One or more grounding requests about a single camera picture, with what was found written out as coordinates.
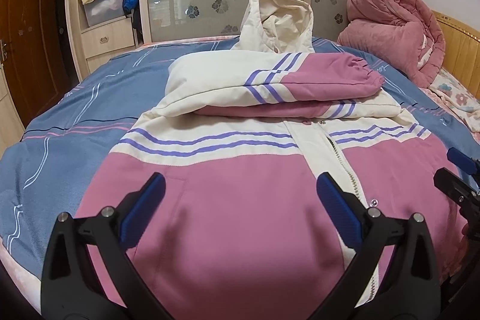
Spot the pink white hooded jacket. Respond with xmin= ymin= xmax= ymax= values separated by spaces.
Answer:
xmin=77 ymin=0 xmax=465 ymax=319

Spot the wooden bed headboard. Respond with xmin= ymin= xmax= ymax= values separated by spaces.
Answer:
xmin=433 ymin=11 xmax=480 ymax=99

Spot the blue striped bed sheet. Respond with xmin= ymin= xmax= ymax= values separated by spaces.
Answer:
xmin=0 ymin=36 xmax=480 ymax=280

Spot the rolled pink quilt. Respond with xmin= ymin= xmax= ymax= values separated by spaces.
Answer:
xmin=337 ymin=0 xmax=446 ymax=88

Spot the beige side cabinet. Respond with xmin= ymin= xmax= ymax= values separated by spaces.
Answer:
xmin=0 ymin=66 xmax=24 ymax=156

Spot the lower wardrobe drawer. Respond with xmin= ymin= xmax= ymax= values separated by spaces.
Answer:
xmin=86 ymin=46 xmax=136 ymax=74

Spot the wardrobe drawer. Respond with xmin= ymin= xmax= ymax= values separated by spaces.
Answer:
xmin=80 ymin=18 xmax=135 ymax=58
xmin=86 ymin=46 xmax=136 ymax=74

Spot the brown wooden door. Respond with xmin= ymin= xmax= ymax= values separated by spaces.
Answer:
xmin=1 ymin=0 xmax=69 ymax=126

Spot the upper wardrobe drawer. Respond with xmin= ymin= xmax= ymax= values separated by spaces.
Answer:
xmin=80 ymin=18 xmax=135 ymax=58

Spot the clear plastic storage box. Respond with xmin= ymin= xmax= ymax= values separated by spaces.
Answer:
xmin=83 ymin=0 xmax=125 ymax=27

